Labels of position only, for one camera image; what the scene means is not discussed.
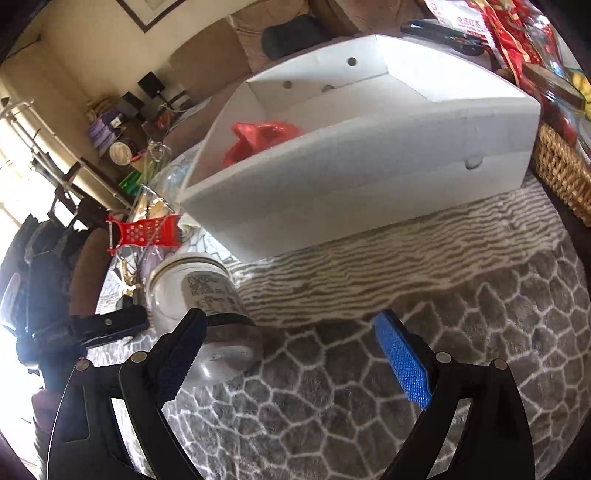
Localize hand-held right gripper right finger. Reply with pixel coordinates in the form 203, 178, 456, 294
373, 310, 550, 480

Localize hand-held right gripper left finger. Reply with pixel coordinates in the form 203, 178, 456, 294
46, 307, 208, 480

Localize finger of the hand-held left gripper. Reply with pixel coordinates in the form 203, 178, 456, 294
69, 305, 149, 347

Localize glass jar with white label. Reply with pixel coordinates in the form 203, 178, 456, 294
145, 256, 264, 386

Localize white cardboard box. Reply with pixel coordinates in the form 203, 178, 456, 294
178, 33, 542, 264

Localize red plastic grater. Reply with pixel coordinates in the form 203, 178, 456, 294
106, 215, 181, 254

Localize green bag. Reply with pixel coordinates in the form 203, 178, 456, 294
117, 171, 144, 195

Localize dark wooden chair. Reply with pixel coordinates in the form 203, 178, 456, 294
0, 97, 134, 222

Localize round tin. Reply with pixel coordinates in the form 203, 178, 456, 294
109, 141, 139, 166

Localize purple box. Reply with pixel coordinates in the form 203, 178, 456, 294
88, 111, 125, 148

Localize red plastic bag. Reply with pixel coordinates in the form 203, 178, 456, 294
223, 121, 306, 168

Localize black speaker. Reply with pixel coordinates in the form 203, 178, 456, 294
137, 71, 167, 99

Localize wicker basket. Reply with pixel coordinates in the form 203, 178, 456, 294
531, 122, 591, 227

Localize beige sofa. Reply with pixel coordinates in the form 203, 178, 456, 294
161, 0, 435, 148

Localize glass jar with brown lid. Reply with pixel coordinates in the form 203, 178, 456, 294
522, 62, 587, 139

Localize bananas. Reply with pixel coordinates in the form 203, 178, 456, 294
570, 69, 591, 112

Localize dark cushion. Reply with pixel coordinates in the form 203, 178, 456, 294
262, 14, 324, 60

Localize framed wall picture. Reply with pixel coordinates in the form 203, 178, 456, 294
115, 0, 232, 33

